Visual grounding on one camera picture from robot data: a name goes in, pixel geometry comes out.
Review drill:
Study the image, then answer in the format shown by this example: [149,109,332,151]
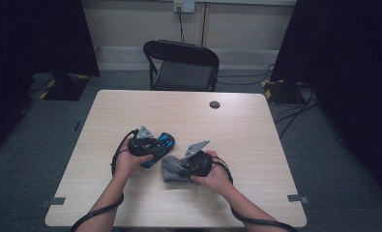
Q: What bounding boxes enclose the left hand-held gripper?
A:
[128,125,160,159]

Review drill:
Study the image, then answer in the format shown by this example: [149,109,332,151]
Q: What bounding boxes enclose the black stand base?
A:
[260,78,307,106]
[39,72,91,102]

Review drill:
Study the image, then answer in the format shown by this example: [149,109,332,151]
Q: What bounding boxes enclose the thin wall conduit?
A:
[200,2,209,46]

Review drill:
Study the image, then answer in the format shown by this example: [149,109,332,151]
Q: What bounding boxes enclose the black folding chair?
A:
[142,39,220,93]

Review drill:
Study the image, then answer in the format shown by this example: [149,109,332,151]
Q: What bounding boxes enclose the person's right hand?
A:
[190,150,234,195]

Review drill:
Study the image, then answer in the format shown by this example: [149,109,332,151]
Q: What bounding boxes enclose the dark curtain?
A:
[0,0,102,162]
[270,0,382,207]

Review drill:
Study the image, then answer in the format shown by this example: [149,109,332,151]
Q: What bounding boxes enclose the black wall cable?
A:
[177,7,186,44]

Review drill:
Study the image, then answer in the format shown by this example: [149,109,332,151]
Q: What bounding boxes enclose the blue black toy car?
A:
[140,131,176,169]

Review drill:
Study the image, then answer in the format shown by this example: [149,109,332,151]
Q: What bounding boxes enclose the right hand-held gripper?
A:
[180,139,214,178]

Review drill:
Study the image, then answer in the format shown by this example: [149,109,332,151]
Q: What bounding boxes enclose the white wall socket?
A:
[173,0,196,15]

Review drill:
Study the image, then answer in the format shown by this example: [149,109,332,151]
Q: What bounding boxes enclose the grey tape marker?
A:
[40,196,67,208]
[286,193,309,205]

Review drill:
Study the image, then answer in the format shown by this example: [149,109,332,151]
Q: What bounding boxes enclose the black floor cable bundle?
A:
[273,86,321,140]

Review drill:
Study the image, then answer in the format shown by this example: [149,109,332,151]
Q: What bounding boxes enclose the grey terry towel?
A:
[161,155,201,186]

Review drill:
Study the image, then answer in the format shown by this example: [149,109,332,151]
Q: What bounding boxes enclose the person's left hand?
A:
[113,140,155,182]

